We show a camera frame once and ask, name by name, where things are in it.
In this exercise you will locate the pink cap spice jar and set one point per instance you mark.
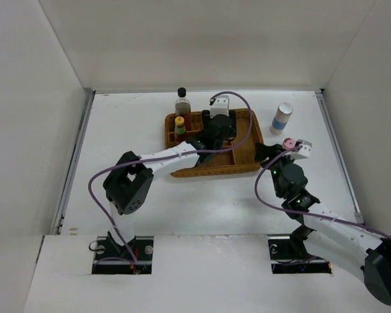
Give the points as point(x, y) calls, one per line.
point(289, 144)

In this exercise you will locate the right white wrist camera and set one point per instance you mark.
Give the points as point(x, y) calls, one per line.
point(302, 150)

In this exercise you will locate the white blue cylindrical shaker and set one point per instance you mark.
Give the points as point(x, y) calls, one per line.
point(281, 117)

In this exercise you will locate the brown wicker divided tray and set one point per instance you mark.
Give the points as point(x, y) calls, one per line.
point(238, 160)

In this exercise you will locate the red chili sauce bottle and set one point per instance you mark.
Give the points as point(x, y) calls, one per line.
point(179, 130)

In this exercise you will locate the left metal table rail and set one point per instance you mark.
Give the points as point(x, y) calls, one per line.
point(60, 210)

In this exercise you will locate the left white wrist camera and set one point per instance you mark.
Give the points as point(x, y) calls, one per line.
point(219, 106)

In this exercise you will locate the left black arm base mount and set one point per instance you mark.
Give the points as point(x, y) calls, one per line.
point(110, 258)

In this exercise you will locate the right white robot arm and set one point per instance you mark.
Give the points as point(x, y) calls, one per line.
point(361, 250)

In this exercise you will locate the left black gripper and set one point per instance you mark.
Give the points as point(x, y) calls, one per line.
point(231, 134)

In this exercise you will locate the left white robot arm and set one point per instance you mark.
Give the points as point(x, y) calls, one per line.
point(128, 184)

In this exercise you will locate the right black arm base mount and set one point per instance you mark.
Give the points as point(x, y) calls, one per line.
point(288, 255)

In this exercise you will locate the dark sauce bottle black cap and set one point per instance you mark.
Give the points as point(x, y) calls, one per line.
point(183, 108)

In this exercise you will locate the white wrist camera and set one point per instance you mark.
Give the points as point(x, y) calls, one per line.
point(219, 106)
point(302, 150)

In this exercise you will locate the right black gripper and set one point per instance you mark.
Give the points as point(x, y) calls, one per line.
point(264, 149)

